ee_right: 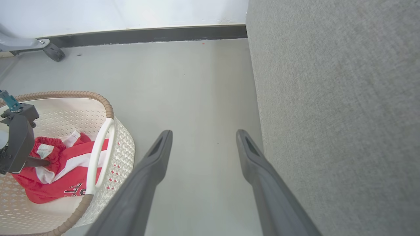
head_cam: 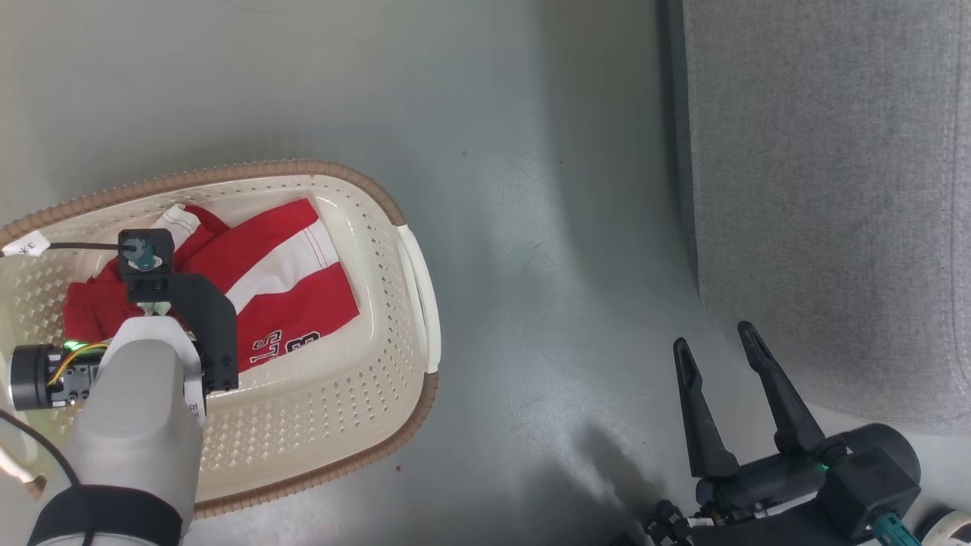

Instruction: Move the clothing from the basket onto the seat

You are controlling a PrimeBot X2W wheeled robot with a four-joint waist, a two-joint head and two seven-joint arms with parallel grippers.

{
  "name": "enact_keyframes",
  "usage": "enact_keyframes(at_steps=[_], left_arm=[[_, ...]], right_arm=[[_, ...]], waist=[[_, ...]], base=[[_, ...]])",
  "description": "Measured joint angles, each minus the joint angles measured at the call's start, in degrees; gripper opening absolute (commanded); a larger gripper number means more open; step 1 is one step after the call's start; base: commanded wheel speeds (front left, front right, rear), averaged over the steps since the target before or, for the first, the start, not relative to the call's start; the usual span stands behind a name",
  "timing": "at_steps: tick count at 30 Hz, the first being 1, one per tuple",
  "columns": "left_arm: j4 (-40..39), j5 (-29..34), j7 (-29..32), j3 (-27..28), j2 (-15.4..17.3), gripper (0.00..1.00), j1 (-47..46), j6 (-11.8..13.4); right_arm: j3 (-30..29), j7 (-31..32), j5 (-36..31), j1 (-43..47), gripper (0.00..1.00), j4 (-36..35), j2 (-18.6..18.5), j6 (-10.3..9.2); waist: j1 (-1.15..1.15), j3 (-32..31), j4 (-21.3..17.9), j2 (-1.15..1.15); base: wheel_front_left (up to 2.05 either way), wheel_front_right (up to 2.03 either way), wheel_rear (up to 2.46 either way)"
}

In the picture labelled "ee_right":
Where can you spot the black wall baseboard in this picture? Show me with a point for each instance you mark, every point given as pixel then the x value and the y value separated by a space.
pixel 147 34

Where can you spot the teal connector on left gripper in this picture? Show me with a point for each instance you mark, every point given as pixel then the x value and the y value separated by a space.
pixel 10 101

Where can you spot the grey metal frame leg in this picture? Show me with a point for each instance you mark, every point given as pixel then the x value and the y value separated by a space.
pixel 19 44

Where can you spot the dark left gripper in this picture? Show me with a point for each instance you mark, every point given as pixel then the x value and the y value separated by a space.
pixel 18 144

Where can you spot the grey fabric sofa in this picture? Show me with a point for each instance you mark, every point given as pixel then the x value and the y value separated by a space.
pixel 344 114

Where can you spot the red white striped jersey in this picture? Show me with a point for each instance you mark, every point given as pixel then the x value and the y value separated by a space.
pixel 42 190

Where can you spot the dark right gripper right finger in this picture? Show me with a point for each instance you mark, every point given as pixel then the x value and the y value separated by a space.
pixel 275 206

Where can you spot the cream perforated basket brown rim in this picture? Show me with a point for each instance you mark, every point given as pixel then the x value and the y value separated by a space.
pixel 59 118

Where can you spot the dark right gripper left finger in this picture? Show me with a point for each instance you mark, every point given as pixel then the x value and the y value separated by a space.
pixel 137 196

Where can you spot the black caster wheel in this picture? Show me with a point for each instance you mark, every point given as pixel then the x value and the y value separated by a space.
pixel 55 52

